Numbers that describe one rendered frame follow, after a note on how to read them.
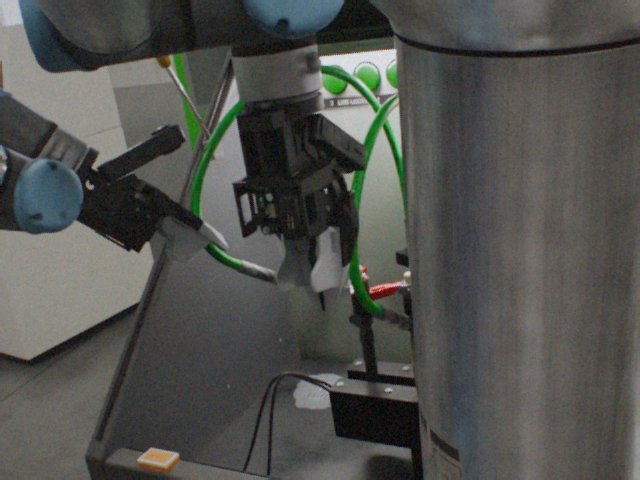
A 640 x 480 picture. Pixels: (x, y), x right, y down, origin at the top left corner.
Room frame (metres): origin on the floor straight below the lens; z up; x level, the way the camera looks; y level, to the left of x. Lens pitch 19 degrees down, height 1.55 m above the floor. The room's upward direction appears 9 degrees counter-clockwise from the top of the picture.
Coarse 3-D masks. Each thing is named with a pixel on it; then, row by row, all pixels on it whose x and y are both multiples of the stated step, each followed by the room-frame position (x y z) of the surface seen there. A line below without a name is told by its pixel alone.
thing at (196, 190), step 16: (352, 80) 1.14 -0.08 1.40; (368, 96) 1.16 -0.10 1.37; (240, 112) 1.03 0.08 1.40; (224, 128) 1.01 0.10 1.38; (384, 128) 1.18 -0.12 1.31; (208, 144) 1.00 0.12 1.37; (208, 160) 0.99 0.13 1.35; (400, 160) 1.19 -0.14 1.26; (400, 176) 1.19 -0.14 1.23; (192, 192) 0.98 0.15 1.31; (192, 208) 0.97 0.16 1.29; (224, 256) 0.99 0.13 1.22
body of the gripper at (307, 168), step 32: (320, 96) 0.69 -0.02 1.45; (256, 128) 0.66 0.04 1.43; (288, 128) 0.67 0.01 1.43; (256, 160) 0.68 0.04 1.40; (288, 160) 0.66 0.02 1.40; (320, 160) 0.71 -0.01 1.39; (256, 192) 0.68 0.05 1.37; (288, 192) 0.65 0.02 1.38; (320, 192) 0.68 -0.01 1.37; (256, 224) 0.67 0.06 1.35; (288, 224) 0.65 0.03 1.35; (320, 224) 0.66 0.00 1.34
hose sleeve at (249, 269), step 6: (246, 264) 1.01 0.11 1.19; (252, 264) 1.01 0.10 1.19; (240, 270) 1.00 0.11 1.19; (246, 270) 1.00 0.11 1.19; (252, 270) 1.01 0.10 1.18; (258, 270) 1.01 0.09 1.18; (264, 270) 1.02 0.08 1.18; (270, 270) 1.03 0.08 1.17; (252, 276) 1.01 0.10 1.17; (258, 276) 1.01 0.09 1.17; (264, 276) 1.02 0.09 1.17; (270, 276) 1.02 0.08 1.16; (270, 282) 1.03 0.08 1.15; (276, 282) 1.03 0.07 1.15
